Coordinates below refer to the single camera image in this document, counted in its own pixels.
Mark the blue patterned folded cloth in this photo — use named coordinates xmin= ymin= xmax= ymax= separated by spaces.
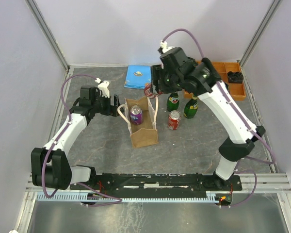
xmin=124 ymin=65 xmax=152 ymax=89

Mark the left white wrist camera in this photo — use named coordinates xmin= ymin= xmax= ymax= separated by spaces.
xmin=95 ymin=78 xmax=110 ymax=98

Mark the purple soda can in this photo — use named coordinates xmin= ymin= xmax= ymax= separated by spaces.
xmin=129 ymin=105 xmax=143 ymax=125

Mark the green glass bottle right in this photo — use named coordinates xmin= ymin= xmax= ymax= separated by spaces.
xmin=184 ymin=95 xmax=198 ymax=119

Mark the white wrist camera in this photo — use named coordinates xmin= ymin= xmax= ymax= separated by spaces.
xmin=95 ymin=78 xmax=110 ymax=98
xmin=158 ymin=40 xmax=174 ymax=55

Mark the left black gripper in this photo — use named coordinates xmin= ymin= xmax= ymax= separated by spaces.
xmin=92 ymin=92 xmax=125 ymax=117

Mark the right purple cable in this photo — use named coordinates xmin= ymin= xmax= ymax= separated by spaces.
xmin=162 ymin=28 xmax=277 ymax=207

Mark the orange compartment tray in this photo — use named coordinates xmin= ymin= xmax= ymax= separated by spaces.
xmin=183 ymin=61 xmax=246 ymax=101

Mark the red cola can rear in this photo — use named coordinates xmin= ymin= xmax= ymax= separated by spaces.
xmin=168 ymin=110 xmax=181 ymax=130

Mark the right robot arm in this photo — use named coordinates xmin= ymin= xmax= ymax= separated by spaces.
xmin=150 ymin=46 xmax=266 ymax=190

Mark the green glass bottle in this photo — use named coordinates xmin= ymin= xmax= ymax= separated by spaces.
xmin=184 ymin=95 xmax=198 ymax=119
xmin=166 ymin=92 xmax=179 ymax=112

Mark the dark rolled item right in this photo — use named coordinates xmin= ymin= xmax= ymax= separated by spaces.
xmin=227 ymin=71 xmax=243 ymax=83

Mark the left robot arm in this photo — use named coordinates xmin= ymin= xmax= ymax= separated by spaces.
xmin=31 ymin=81 xmax=120 ymax=190

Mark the red cola can front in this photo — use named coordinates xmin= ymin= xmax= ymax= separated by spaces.
xmin=144 ymin=83 xmax=161 ymax=99

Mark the green glass bottle left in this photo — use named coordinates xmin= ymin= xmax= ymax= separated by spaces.
xmin=166 ymin=92 xmax=179 ymax=112

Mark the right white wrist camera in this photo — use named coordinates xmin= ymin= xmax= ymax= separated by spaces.
xmin=158 ymin=40 xmax=174 ymax=55

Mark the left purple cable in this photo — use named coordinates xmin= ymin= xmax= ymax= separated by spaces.
xmin=41 ymin=73 xmax=123 ymax=207

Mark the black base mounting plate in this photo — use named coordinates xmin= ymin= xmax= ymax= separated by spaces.
xmin=84 ymin=173 xmax=243 ymax=199

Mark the burlap canvas tote bag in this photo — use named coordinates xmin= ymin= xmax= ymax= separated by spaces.
xmin=117 ymin=96 xmax=159 ymax=148

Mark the purple cable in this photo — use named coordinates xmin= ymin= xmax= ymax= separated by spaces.
xmin=162 ymin=28 xmax=277 ymax=207
xmin=41 ymin=73 xmax=123 ymax=207

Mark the red cola can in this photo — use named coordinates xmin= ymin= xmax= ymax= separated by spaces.
xmin=168 ymin=110 xmax=181 ymax=130
xmin=144 ymin=83 xmax=161 ymax=99

